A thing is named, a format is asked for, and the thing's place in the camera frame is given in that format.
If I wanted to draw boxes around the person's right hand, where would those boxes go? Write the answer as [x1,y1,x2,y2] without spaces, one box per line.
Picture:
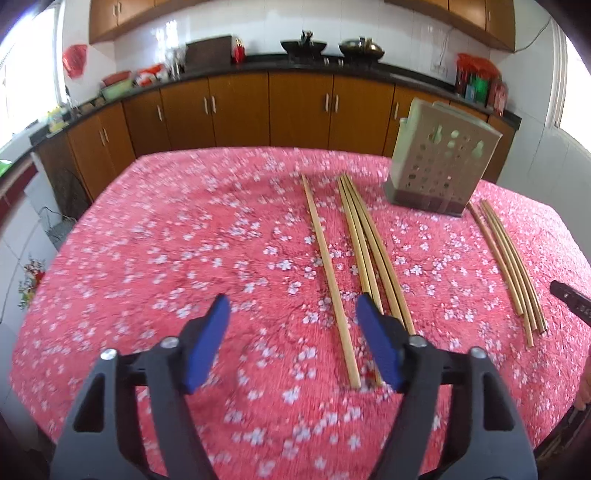
[574,351,591,411]

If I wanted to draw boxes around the brown upper kitchen cabinets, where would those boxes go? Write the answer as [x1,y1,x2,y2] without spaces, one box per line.
[88,0,516,52]

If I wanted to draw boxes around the brown lower kitchen cabinets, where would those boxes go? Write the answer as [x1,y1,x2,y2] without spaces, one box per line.
[30,68,518,218]

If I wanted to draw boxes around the red bottle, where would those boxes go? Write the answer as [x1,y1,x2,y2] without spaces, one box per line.
[232,38,245,65]

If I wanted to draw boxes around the bamboo chopstick group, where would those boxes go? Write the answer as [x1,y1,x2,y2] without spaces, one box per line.
[479,200,548,346]
[467,202,534,348]
[480,200,531,321]
[480,200,546,334]

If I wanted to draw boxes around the black wok left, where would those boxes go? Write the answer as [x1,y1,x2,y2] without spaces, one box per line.
[280,30,328,59]

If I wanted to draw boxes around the red hanging ornament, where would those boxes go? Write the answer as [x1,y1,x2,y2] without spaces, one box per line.
[62,44,88,80]

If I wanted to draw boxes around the lone bamboo chopstick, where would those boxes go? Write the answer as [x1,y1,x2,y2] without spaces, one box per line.
[301,174,361,389]

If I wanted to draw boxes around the black wok with lid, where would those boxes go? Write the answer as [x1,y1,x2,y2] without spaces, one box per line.
[339,37,385,62]

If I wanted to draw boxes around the dark wooden box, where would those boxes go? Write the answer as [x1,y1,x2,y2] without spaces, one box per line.
[184,35,233,72]

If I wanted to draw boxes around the bowls on counter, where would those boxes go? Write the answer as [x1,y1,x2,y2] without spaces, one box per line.
[100,63,168,101]

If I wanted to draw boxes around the red bag with bottles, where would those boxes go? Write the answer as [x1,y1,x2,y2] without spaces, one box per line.
[456,53,508,116]

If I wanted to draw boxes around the red floral tablecloth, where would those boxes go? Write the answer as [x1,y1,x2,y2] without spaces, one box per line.
[11,148,590,479]

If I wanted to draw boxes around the brown kitchen cabinets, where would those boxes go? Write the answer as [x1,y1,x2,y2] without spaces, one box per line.
[30,68,518,218]
[88,0,516,52]

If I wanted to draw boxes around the grey perforated utensil holder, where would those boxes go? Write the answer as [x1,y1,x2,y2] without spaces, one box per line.
[385,99,502,217]

